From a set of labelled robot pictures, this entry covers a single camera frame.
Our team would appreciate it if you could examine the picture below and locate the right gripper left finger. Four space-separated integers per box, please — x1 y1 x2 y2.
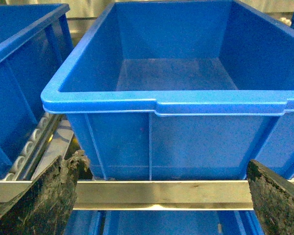
0 150 90 235

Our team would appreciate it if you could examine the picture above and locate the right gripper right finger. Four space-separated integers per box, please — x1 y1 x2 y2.
246 159 294 235

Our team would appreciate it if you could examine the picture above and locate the blue plastic bin with buttons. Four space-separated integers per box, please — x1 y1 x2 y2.
0 3 73 179

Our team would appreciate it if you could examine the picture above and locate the lower shelf blue bin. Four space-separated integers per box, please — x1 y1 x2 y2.
65 211 263 235

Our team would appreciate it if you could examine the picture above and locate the white roller conveyor track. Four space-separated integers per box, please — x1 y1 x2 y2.
4 113 54 181

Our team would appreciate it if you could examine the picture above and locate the empty blue plastic bin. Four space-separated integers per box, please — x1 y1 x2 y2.
41 0 294 180

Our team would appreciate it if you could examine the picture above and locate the metal front rack rail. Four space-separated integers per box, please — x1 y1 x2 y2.
0 180 294 212

